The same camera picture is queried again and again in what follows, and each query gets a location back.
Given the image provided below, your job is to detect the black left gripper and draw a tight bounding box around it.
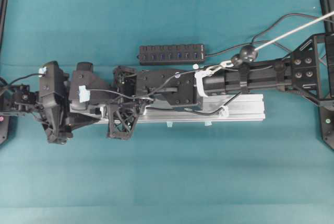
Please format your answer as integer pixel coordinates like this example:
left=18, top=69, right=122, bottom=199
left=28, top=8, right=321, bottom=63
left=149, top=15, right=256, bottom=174
left=11, top=85, right=100, bottom=145

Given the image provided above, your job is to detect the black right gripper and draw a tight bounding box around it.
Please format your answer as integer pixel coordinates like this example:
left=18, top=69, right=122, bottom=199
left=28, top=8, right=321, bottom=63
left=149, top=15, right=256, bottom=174
left=106, top=66, right=144, bottom=139

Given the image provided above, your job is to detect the black USB cable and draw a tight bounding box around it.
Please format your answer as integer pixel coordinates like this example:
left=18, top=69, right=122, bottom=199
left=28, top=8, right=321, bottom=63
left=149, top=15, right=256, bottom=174
left=148, top=12, right=334, bottom=116

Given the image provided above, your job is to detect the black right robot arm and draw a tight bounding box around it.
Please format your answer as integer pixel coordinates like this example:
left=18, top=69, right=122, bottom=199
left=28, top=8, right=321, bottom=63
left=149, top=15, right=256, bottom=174
left=107, top=33, right=333, bottom=146

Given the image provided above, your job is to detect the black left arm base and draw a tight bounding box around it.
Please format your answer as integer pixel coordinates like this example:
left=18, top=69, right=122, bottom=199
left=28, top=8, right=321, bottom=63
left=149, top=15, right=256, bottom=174
left=0, top=116, right=10, bottom=145

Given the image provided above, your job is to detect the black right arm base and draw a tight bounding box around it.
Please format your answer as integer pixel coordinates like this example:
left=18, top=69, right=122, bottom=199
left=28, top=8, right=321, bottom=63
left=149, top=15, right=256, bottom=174
left=318, top=107, right=333, bottom=150

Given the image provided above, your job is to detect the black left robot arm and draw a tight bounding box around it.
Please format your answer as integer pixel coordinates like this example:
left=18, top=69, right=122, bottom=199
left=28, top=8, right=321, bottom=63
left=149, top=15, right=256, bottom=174
left=1, top=79, right=99, bottom=145

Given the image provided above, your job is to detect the black USB hub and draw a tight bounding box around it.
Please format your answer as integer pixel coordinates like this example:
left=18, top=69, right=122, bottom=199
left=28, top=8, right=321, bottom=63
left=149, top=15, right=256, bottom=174
left=138, top=44, right=206, bottom=65

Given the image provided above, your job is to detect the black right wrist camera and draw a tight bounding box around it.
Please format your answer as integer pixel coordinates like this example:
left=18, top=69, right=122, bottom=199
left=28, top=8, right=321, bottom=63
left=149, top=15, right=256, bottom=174
left=68, top=62, right=117, bottom=113

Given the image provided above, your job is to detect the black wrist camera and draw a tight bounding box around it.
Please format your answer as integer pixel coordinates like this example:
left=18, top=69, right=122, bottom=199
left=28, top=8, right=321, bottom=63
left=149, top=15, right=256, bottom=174
left=38, top=61, right=69, bottom=108
left=68, top=62, right=117, bottom=113

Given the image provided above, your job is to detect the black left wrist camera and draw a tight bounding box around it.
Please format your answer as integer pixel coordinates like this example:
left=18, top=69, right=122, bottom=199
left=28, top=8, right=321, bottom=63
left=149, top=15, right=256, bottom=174
left=38, top=61, right=69, bottom=108

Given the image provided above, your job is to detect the white ring clip right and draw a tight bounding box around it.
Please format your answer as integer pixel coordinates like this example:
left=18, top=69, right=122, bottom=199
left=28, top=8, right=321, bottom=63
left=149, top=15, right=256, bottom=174
left=219, top=105, right=230, bottom=117

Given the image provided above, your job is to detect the aluminium extrusion rail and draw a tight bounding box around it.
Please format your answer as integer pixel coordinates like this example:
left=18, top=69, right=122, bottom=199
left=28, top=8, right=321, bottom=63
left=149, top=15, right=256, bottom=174
left=96, top=93, right=267, bottom=125

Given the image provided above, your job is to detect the black left frame post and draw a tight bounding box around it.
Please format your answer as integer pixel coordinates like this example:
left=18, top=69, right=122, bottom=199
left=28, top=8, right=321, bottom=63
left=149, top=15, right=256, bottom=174
left=0, top=0, right=8, bottom=46

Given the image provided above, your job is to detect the black frame post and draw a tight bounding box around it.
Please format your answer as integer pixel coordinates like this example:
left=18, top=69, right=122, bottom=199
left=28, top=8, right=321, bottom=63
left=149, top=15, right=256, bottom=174
left=319, top=0, right=334, bottom=34
left=0, top=0, right=8, bottom=46

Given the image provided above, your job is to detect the black right frame post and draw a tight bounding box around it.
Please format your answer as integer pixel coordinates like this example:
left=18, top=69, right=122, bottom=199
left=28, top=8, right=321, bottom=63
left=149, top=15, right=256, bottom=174
left=319, top=0, right=334, bottom=34

